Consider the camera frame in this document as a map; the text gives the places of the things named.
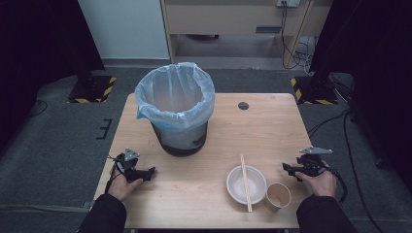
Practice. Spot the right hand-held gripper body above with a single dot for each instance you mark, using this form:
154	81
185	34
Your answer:
311	161

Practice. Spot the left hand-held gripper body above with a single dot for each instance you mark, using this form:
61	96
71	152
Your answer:
127	165

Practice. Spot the striped mesh office chair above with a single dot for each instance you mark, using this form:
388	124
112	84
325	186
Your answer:
181	150

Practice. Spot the white paper bowl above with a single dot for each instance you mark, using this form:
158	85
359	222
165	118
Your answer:
256	184

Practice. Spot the person's right hand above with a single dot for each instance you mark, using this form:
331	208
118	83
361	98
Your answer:
319	184

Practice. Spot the person's left hand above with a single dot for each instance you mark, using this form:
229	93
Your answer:
123	189

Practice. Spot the brown paper cup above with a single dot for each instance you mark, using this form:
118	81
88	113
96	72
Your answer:
278	195

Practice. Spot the wooden disposable chopsticks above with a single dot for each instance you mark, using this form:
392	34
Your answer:
245	181

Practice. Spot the black stand with hazard tape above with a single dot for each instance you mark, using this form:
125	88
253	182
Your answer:
315	92
92	90

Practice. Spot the black curtain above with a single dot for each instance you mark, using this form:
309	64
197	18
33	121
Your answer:
39	48
372	64

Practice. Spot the grey desk label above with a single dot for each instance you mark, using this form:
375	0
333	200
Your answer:
268	29

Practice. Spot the light wooden desk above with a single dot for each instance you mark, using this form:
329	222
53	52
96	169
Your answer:
226	17

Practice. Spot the grey wall power outlet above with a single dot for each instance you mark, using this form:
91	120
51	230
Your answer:
288	2

